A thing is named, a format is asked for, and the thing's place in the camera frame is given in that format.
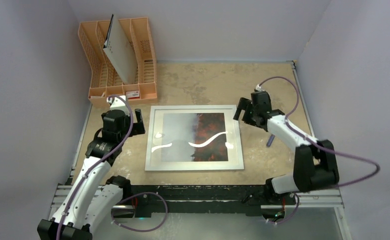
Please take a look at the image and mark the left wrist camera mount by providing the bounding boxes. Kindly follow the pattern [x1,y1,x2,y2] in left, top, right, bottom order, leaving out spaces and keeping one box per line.
[106,95,129,113]

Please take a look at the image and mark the small red white box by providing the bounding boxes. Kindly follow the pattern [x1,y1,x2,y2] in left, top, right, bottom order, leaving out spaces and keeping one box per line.
[125,91,140,99]

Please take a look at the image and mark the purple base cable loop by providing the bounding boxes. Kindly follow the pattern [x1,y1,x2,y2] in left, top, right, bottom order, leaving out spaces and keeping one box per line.
[111,192,169,233]

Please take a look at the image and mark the blue handled screwdriver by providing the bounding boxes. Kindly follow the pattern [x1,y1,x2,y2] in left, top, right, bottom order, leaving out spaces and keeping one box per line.
[266,134,275,148]

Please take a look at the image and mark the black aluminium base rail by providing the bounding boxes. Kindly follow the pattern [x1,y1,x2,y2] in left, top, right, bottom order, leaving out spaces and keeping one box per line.
[50,183,345,220]

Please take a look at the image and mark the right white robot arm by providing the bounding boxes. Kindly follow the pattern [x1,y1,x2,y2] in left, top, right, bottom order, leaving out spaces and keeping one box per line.
[233,91,340,204]

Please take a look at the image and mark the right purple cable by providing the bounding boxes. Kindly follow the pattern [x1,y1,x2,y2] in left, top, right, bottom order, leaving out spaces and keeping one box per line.
[255,76,381,190]

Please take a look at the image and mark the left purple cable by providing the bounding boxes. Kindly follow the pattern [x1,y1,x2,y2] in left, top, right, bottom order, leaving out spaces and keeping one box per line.
[55,95,135,240]

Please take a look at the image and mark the white board in organizer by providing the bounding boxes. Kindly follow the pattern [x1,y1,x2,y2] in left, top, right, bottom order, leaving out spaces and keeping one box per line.
[103,14,138,85]

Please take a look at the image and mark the orange plastic file organizer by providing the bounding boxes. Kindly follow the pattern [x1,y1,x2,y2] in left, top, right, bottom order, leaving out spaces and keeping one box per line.
[78,14,158,108]

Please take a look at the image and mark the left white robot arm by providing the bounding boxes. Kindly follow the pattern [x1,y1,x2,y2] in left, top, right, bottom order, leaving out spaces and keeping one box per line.
[37,107,146,240]

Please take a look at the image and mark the white picture frame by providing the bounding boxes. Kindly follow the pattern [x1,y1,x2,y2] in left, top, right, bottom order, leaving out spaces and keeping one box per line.
[144,105,245,172]

